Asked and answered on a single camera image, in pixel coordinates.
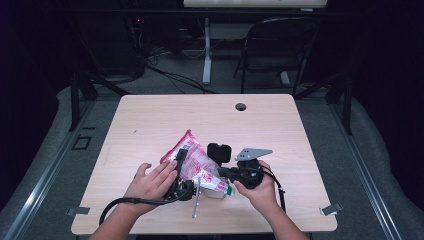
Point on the dark equipment with red light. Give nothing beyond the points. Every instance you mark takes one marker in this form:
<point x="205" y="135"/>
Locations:
<point x="116" y="43"/>

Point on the black folding chair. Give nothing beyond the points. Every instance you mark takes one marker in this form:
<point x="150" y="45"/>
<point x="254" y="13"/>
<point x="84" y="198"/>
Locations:
<point x="276" y="36"/>

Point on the clear jar with black lid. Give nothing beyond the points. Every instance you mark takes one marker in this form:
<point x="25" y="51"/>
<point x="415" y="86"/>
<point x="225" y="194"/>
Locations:
<point x="219" y="152"/>

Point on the black frame crossbar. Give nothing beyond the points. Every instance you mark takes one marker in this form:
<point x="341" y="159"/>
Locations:
<point x="133" y="11"/>

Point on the white desk leg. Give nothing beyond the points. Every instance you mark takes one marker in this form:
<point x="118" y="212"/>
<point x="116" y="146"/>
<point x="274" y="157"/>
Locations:
<point x="207" y="50"/>

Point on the person's right hand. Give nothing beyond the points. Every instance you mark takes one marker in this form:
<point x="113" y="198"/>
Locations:
<point x="263" y="195"/>

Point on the black metal stand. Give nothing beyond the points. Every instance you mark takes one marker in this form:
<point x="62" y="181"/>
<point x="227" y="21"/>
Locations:
<point x="75" y="100"/>
<point x="346" y="103"/>

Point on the red and white snack bag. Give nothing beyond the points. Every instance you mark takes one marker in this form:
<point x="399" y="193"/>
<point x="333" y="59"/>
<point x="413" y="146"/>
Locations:
<point x="196" y="160"/>

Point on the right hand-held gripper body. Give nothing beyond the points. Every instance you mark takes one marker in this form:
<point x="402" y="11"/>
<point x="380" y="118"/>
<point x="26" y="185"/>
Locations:
<point x="250" y="175"/>

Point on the person's left hand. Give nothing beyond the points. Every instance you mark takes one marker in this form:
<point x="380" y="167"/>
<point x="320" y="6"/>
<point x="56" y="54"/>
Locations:
<point x="150" y="188"/>

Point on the white desk top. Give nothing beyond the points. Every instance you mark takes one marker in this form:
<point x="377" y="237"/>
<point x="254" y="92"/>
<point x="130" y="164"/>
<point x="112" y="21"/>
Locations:
<point x="253" y="2"/>

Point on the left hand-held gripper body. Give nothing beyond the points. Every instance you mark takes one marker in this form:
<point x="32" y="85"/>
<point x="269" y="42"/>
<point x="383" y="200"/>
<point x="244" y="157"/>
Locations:
<point x="181" y="191"/>

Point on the aluminium floor rail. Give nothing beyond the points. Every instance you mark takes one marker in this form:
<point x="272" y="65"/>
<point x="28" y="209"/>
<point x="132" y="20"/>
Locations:
<point x="363" y="173"/>
<point x="50" y="173"/>

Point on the grey tape piece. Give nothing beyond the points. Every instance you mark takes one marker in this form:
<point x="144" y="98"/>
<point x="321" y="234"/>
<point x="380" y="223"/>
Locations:
<point x="331" y="209"/>
<point x="78" y="211"/>

